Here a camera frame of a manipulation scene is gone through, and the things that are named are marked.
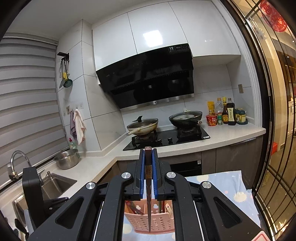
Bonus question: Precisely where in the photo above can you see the stainless steel sink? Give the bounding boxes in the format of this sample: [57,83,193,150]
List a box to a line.
[12,173,77,226]

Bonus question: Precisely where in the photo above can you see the hanging green strainer ladle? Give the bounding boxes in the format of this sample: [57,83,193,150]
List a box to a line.
[57,52,73,88]

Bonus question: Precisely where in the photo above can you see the dark brown chopstick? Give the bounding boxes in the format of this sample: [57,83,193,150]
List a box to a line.
[144,147,152,232]

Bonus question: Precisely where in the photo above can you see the black wok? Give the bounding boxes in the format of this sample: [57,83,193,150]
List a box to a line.
[169,110,203,130]

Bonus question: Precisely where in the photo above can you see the brown sauce bottle yellow cap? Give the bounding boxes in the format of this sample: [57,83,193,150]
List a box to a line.
[222,96,228,124]

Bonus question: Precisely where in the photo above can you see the red paper window decoration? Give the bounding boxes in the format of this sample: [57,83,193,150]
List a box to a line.
[260,0,287,33]

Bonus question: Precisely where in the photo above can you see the white upper cabinets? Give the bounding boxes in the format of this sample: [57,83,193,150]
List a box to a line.
[93,1,241,70]

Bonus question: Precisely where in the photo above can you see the white hanging towel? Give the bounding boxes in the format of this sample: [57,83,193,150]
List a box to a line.
[73,109,86,145]

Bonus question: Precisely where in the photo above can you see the black range hood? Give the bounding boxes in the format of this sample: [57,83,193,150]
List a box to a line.
[96,43,194,110]

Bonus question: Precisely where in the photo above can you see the beige wok with lid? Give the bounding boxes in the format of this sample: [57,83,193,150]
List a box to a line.
[127,116,159,136]

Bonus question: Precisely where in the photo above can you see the stainless steel pot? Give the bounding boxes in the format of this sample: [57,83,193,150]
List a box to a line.
[53,149,80,170]

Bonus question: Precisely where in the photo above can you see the teal condiment jar set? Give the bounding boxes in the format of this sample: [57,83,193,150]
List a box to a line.
[235,108,248,125]

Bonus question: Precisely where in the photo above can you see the green dish soap bottle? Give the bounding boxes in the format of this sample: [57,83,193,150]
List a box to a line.
[69,138,77,149]

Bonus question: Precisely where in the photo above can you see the yellow seasoning packet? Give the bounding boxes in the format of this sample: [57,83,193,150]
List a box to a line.
[207,101,215,115]

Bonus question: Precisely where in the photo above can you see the black gas stove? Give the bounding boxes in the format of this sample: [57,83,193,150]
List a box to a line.
[123,125,210,151]

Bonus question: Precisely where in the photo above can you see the red instant noodle cup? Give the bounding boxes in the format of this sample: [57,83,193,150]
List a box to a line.
[206,114,218,126]

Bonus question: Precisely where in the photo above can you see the bright red chopstick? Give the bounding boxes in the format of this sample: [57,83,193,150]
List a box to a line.
[125,200,143,215]

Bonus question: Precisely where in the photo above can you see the clear plastic bottle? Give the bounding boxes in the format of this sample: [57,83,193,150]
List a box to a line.
[215,97,224,115]

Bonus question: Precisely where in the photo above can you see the pink perforated utensil holder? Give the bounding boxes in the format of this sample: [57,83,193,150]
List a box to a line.
[125,199,175,235]

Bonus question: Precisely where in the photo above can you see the blue patterned tablecloth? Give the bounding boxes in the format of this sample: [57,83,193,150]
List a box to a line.
[121,171,262,240]

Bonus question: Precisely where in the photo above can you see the purple hanging cloth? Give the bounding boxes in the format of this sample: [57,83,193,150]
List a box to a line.
[70,111,77,140]

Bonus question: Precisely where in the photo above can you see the dark soy sauce bottle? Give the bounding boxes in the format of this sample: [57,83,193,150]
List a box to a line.
[226,98,236,126]

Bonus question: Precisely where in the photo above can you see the chrome kitchen faucet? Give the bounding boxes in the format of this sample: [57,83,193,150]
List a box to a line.
[6,150,45,186]

